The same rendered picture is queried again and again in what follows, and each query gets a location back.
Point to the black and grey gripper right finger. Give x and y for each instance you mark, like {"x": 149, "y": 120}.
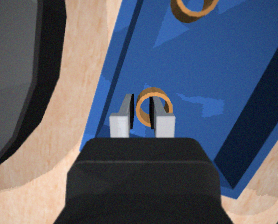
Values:
{"x": 163, "y": 123}

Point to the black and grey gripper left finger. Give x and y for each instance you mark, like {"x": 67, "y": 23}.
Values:
{"x": 122, "y": 122}

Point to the blue crate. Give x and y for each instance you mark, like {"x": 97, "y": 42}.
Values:
{"x": 219, "y": 72}

